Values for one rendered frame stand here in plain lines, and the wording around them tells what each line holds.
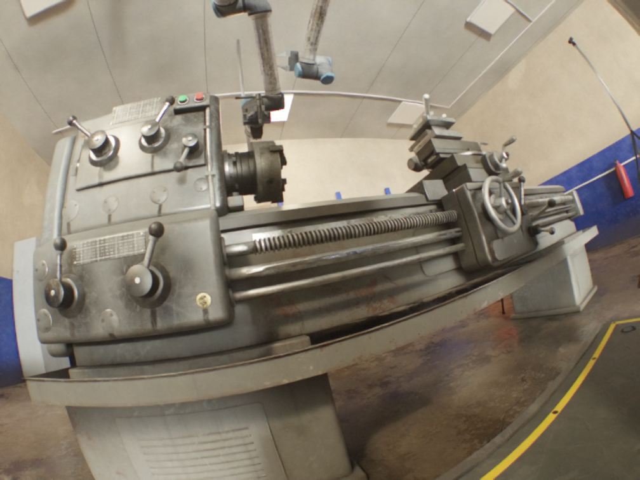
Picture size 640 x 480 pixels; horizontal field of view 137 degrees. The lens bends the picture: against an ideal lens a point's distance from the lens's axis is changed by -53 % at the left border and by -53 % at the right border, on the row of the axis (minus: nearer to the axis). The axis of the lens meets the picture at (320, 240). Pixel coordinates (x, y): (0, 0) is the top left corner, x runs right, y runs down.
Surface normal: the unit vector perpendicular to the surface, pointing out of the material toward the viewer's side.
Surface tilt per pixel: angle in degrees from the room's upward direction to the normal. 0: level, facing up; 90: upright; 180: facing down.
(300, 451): 90
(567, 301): 90
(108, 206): 90
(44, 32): 180
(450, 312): 90
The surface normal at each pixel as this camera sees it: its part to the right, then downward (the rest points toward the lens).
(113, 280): 0.27, -0.27
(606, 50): -0.94, 0.15
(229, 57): 0.22, 0.95
